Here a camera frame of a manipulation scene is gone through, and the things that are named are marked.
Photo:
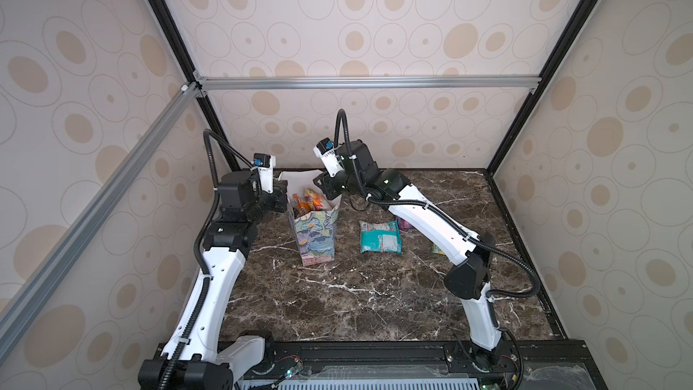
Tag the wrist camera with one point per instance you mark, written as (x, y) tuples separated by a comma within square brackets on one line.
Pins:
[(325, 150), (264, 165)]

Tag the aluminium rail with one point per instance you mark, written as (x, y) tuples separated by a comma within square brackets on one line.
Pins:
[(371, 83), (35, 293)]

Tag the back aluminium rail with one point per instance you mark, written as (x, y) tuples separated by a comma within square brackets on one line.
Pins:
[(371, 83)]

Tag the teal snack packet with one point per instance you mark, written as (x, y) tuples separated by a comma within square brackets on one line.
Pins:
[(380, 237)]

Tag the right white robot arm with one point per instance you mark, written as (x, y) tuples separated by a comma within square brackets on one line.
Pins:
[(350, 167)]

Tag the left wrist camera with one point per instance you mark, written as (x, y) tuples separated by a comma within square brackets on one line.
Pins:
[(264, 165)]

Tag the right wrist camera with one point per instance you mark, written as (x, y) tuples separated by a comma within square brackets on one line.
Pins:
[(325, 150)]

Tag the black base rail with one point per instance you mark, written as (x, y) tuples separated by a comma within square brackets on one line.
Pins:
[(423, 365)]

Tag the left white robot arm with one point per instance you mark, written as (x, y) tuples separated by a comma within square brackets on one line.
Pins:
[(211, 287)]

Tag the orange Fox's snack packet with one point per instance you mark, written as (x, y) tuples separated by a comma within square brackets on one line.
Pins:
[(301, 206)]

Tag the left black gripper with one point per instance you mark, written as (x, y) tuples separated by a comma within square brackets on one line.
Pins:
[(281, 187)]

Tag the white patterned paper bag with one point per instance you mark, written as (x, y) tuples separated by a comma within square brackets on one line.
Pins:
[(315, 233)]

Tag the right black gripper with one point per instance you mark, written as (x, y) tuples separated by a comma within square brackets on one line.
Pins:
[(330, 185)]

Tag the yellow green snack packet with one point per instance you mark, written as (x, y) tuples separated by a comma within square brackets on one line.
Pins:
[(436, 250)]

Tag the pink Fox's candy packet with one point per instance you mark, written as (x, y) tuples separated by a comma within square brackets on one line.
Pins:
[(315, 201)]

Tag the left aluminium rail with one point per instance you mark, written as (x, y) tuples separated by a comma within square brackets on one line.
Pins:
[(35, 293)]

